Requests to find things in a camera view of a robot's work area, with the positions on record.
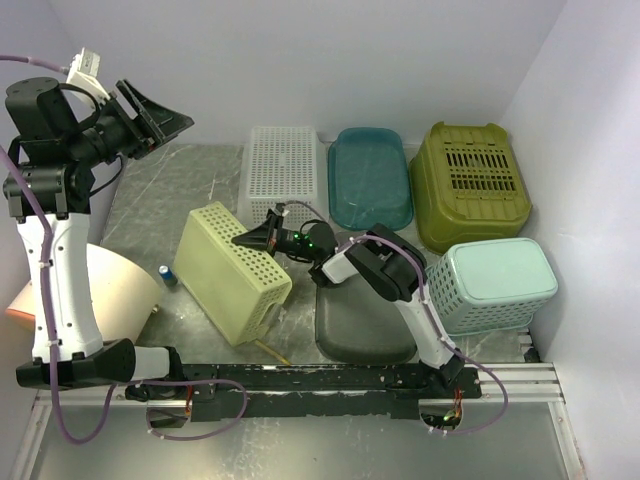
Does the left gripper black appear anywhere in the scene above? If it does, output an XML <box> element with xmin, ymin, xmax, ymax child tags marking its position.
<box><xmin>66</xmin><ymin>76</ymin><xmax>195</xmax><ymax>166</ymax></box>

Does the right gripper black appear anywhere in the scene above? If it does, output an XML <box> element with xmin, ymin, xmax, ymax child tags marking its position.
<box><xmin>231</xmin><ymin>215</ymin><xmax>319</xmax><ymax>262</ymax></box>

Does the white perforated basket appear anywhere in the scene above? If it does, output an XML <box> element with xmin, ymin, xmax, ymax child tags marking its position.
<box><xmin>237</xmin><ymin>126</ymin><xmax>329</xmax><ymax>229</ymax></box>

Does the pale yellow perforated basket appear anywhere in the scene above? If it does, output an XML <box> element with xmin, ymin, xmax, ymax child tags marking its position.
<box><xmin>173</xmin><ymin>202</ymin><xmax>292</xmax><ymax>346</ymax></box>

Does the teal transparent plastic tub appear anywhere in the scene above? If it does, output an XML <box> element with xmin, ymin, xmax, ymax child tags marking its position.
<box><xmin>327</xmin><ymin>127</ymin><xmax>413</xmax><ymax>231</ymax></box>

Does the grey plastic tub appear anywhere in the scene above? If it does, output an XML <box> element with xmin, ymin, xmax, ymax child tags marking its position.
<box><xmin>315</xmin><ymin>276</ymin><xmax>417</xmax><ymax>365</ymax></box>

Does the olive green plastic basket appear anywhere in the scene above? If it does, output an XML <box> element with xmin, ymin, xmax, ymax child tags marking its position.
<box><xmin>409</xmin><ymin>122</ymin><xmax>532</xmax><ymax>255</ymax></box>

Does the light blue perforated basket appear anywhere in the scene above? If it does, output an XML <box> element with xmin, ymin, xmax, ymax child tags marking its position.
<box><xmin>426</xmin><ymin>237</ymin><xmax>558</xmax><ymax>337</ymax></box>

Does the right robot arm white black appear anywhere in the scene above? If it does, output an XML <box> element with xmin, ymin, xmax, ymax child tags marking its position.
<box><xmin>231</xmin><ymin>209</ymin><xmax>466</xmax><ymax>398</ymax></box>

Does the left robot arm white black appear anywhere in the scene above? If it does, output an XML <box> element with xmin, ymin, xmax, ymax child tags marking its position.
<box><xmin>3</xmin><ymin>77</ymin><xmax>194</xmax><ymax>399</ymax></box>

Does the blue white small object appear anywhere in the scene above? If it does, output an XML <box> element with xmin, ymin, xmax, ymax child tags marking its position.
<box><xmin>158</xmin><ymin>265</ymin><xmax>178</xmax><ymax>288</ymax></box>

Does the small wooden stick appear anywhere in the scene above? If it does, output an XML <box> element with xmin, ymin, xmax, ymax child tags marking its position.
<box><xmin>254</xmin><ymin>340</ymin><xmax>292</xmax><ymax>366</ymax></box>

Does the cream cylindrical appliance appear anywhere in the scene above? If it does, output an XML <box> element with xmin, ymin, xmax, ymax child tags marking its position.
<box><xmin>4</xmin><ymin>242</ymin><xmax>164</xmax><ymax>346</ymax></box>

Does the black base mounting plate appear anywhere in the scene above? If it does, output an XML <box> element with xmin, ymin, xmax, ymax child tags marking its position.
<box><xmin>125</xmin><ymin>363</ymin><xmax>481</xmax><ymax>422</ymax></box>

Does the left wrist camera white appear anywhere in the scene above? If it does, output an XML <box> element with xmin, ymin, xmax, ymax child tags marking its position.
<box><xmin>66</xmin><ymin>47</ymin><xmax>109</xmax><ymax>103</ymax></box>

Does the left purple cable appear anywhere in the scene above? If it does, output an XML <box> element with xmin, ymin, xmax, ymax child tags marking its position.
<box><xmin>0</xmin><ymin>54</ymin><xmax>250</xmax><ymax>445</ymax></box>

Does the purple cable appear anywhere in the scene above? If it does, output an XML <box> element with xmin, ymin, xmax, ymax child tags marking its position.
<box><xmin>282</xmin><ymin>199</ymin><xmax>510</xmax><ymax>437</ymax></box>
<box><xmin>0</xmin><ymin>54</ymin><xmax>250</xmax><ymax>445</ymax></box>

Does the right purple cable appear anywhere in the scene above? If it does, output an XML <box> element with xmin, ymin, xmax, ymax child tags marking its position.
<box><xmin>282</xmin><ymin>199</ymin><xmax>510</xmax><ymax>437</ymax></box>

